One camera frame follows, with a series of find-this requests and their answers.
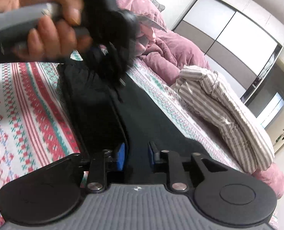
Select black pants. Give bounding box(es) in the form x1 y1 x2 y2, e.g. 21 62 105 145
57 40 236 187

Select person's left hand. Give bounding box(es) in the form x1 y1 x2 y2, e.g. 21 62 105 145
0 0 92 62

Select pink grey comforter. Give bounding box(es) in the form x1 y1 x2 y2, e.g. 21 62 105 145
130 0 166 56

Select mauve pink long pillow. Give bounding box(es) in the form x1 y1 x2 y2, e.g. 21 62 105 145
117 0 209 86

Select beige striped folded quilt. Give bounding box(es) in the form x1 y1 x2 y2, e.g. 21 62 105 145
172 65 275 173

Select patterned red green bed sheet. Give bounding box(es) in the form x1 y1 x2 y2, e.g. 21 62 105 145
0 50 280 230

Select white grey sliding wardrobe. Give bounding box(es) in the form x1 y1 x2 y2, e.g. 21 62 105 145
174 0 284 103

